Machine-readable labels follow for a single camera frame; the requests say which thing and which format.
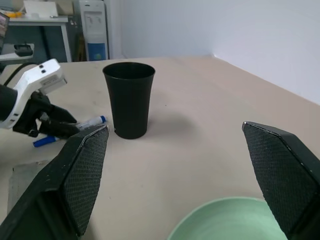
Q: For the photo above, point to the green plate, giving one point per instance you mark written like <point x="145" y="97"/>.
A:
<point x="225" y="222"/>

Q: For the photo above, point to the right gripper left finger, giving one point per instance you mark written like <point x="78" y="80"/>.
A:
<point x="50" y="195"/>

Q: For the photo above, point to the black plastic cup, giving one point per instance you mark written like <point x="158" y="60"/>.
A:
<point x="128" y="105"/>

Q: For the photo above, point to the white office desk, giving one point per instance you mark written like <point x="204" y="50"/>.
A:
<point x="37" y="21"/>

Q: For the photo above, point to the white water dispenser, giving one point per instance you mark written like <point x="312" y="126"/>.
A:
<point x="93" y="25"/>

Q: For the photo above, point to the laptop screen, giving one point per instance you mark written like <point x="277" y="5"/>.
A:
<point x="3" y="27"/>

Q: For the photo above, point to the white box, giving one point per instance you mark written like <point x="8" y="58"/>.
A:
<point x="40" y="8"/>

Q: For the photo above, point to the dark blue-grey cabinet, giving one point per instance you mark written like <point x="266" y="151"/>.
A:
<point x="50" y="42"/>

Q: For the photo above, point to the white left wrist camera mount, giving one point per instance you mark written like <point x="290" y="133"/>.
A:
<point x="32" y="77"/>

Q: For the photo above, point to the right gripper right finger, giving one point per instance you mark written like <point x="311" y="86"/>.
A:
<point x="287" y="180"/>

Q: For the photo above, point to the white marker with blue cap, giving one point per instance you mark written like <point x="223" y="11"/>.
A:
<point x="91" y="122"/>

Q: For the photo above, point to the round white side table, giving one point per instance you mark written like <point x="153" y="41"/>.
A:
<point x="7" y="56"/>

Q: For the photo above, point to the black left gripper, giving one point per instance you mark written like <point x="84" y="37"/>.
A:
<point x="32" y="112"/>

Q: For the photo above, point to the black handheld device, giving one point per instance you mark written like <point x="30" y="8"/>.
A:
<point x="23" y="51"/>

